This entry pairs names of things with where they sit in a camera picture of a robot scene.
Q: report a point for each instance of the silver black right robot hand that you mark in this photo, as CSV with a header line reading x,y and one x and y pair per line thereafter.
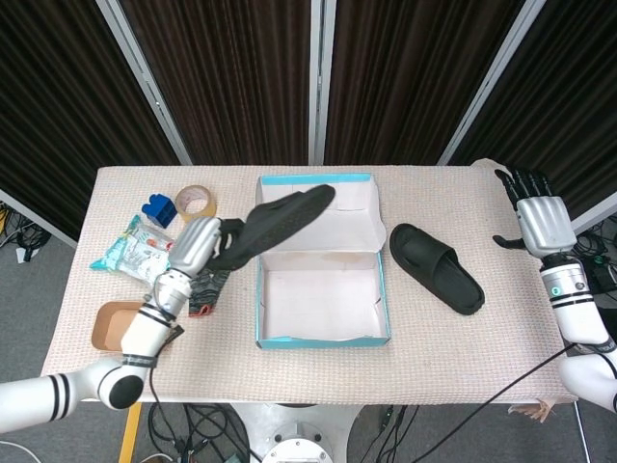
x,y
547,224

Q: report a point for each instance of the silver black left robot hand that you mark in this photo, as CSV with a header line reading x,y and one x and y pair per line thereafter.
x,y
193,246

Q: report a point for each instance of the black rubber slipper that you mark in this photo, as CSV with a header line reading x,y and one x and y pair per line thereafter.
x,y
284,217
434,270

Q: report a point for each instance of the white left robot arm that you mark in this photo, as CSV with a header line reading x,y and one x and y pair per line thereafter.
x,y
144,333

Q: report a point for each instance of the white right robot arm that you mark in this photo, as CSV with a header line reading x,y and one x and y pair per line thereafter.
x,y
578,313

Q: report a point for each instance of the brown paper tray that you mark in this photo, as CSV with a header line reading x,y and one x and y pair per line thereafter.
x,y
108,328

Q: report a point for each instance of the blue shoe box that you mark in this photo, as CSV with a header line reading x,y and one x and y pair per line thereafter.
x,y
323,289

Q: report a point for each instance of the blue plastic block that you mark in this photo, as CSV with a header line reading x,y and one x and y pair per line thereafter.
x,y
161,214

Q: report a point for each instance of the grey knitted work glove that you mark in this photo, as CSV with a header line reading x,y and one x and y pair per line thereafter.
x,y
207,294

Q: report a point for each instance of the brown packing tape roll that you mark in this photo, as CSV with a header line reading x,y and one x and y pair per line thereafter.
x,y
190,193

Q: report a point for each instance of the teal wet wipes pack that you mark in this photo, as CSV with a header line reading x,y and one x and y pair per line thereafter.
x,y
130,253

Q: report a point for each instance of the beige woven tablecloth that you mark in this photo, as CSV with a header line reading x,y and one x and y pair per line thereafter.
x,y
434,357

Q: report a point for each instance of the yellow floor tape strip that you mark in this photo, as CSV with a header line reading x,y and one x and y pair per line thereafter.
x,y
129,434

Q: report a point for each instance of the grey metal partition rail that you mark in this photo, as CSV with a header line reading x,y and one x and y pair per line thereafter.
x,y
34,214
598,212

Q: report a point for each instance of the grey metal partition post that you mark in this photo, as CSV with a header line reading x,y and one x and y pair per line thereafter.
x,y
144,77
491,82
320,82

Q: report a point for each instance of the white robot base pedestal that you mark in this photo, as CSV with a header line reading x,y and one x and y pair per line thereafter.
x,y
294,434

